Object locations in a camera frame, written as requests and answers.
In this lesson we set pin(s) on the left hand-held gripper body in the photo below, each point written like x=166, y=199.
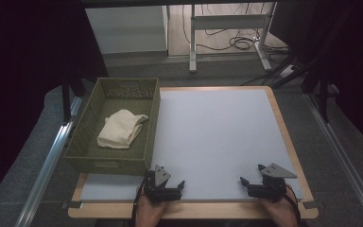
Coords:
x=162, y=175

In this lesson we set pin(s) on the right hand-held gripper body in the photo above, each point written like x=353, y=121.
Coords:
x=277, y=171

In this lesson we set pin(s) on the cream egg-print cloth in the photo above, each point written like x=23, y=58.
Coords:
x=119, y=129

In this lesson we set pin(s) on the green plastic basket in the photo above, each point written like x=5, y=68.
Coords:
x=88, y=151

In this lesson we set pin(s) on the person's left hand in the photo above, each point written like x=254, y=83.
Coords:
x=148, y=213

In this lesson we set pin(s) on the person's right hand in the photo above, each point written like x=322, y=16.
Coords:
x=282, y=213

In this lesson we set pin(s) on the light grey table mat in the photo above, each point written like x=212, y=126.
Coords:
x=214, y=135

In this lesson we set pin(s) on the black metal stand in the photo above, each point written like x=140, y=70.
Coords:
x=324, y=101
x=66, y=101

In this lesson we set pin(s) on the white power strip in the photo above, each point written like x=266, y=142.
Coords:
x=287, y=72

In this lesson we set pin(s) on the dark curtain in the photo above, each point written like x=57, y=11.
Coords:
x=22, y=78
x=356, y=63

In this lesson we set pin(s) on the white cabinet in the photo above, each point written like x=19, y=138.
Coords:
x=126, y=30

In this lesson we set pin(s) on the grey table corner bracket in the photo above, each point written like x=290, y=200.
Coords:
x=310, y=205
x=72, y=205

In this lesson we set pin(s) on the aluminium rail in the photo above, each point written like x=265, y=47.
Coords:
x=343, y=160
x=48, y=164

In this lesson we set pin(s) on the white metal desk frame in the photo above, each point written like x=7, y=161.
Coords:
x=227, y=22

